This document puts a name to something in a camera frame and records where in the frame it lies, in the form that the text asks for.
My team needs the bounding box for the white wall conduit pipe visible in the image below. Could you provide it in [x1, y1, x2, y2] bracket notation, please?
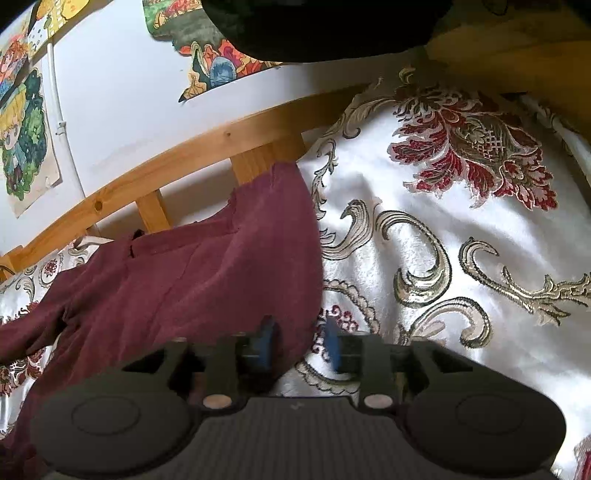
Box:
[46, 40, 86, 206]

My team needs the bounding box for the maroon long-sleeve shirt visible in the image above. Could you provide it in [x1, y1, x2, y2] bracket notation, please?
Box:
[1, 163, 322, 479]

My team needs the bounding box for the floral white red bedspread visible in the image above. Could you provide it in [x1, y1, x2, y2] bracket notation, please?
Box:
[1, 68, 590, 479]

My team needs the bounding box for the cartoon poster far left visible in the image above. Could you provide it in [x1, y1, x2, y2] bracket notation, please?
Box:
[27, 0, 110, 59]

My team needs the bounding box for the wooden bed frame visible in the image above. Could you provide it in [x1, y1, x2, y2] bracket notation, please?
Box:
[0, 13, 591, 282]

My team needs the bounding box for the cartoon poster green left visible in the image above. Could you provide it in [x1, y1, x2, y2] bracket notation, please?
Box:
[1, 67, 61, 217]

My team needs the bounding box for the cartoon poster colourful right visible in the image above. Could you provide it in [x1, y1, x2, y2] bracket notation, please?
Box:
[142, 0, 279, 103]

